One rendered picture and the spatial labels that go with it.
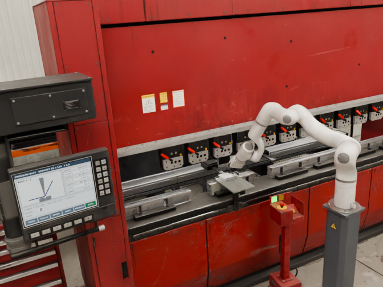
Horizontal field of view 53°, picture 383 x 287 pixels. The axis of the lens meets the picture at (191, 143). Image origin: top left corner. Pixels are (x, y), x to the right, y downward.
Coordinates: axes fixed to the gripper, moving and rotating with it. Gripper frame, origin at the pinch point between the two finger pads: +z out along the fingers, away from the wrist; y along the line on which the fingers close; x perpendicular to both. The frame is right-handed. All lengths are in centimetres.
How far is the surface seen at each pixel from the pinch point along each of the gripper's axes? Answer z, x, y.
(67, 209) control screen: -52, 64, 110
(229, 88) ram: -44, -39, 15
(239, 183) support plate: -1.8, 12.7, -2.8
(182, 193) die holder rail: 12.2, 17.6, 36.0
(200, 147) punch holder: -13.7, -6.7, 28.9
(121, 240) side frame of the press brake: 5, 57, 79
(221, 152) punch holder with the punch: -8.6, -7.8, 11.2
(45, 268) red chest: 49, 64, 124
